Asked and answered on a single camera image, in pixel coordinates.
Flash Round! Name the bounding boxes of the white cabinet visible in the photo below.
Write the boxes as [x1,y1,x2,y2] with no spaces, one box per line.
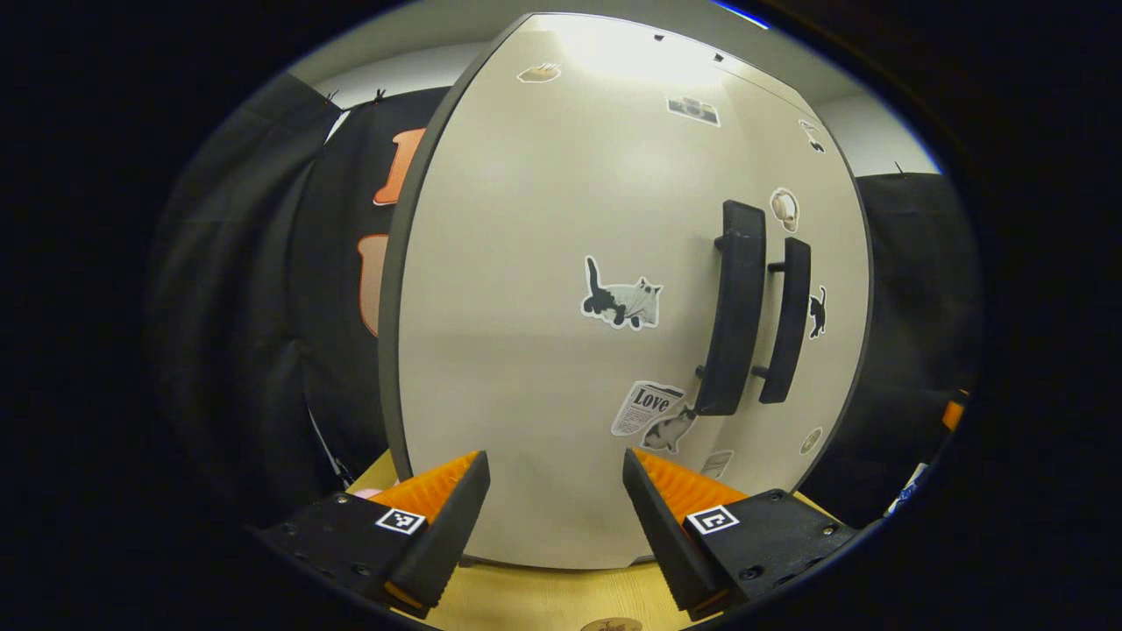
[377,11,877,571]

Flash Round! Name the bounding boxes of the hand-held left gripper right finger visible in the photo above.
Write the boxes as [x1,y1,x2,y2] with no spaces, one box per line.
[622,447,860,621]

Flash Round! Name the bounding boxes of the black left door handle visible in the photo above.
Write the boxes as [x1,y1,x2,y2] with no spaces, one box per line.
[697,200,768,417]

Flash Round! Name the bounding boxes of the white cabinet door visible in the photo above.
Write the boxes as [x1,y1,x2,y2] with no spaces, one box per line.
[379,13,777,571]
[714,57,875,500]

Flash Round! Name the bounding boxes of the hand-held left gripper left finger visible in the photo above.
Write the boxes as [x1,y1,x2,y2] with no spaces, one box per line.
[250,450,492,619]

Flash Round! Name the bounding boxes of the black door handle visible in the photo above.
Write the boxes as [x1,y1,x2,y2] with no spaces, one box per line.
[697,200,768,417]
[752,237,812,406]

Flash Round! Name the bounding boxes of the black right door handle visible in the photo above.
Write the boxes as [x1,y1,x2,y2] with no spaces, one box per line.
[752,237,812,406]

